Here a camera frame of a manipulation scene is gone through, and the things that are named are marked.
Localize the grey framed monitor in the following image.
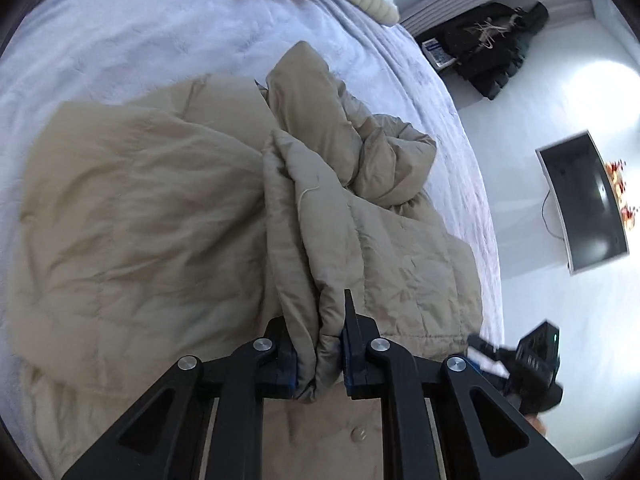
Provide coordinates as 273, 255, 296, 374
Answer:
535, 130, 630, 276

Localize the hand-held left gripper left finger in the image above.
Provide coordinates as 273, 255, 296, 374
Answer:
62, 316, 300, 480

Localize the blue and white box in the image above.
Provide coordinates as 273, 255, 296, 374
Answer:
421, 37, 459, 72

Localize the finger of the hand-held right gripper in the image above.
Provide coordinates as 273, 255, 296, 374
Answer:
466, 335, 513, 380

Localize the orange flower decoration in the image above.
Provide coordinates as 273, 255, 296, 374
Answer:
604, 160, 640, 232

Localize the black jacket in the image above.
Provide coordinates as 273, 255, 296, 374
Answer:
436, 1, 550, 101

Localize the thin monitor cable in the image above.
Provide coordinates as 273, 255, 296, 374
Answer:
541, 187, 569, 242

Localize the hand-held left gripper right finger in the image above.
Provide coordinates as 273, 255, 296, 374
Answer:
341, 289, 585, 480

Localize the beige puffer coat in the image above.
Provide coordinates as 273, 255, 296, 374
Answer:
7, 41, 485, 480

